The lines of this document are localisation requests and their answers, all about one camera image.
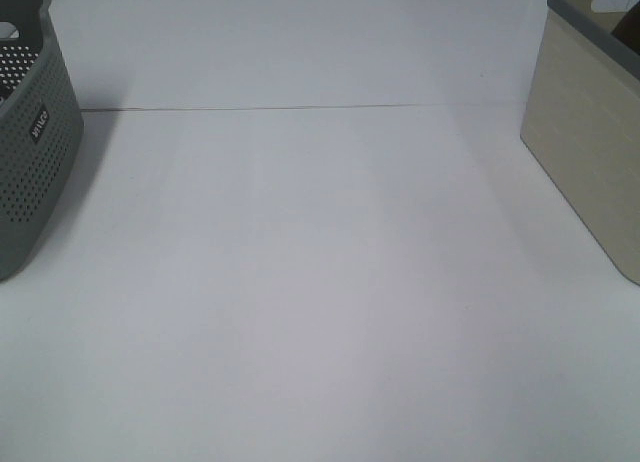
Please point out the brown towel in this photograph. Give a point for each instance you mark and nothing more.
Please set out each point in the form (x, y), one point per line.
(627, 30)

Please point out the beige plastic basket grey rim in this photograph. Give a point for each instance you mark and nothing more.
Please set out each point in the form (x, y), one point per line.
(581, 124)

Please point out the grey perforated plastic basket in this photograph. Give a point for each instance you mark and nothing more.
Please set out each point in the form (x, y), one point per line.
(41, 129)

